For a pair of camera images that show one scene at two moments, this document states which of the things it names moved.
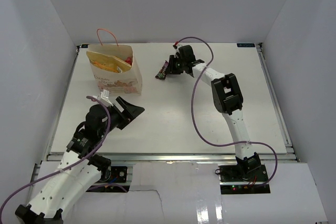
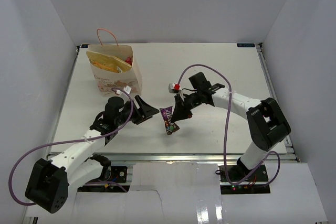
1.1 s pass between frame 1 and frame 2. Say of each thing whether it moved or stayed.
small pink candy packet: stayed
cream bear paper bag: stayed
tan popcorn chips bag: stayed
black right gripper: moved
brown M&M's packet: moved
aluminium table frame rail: stayed
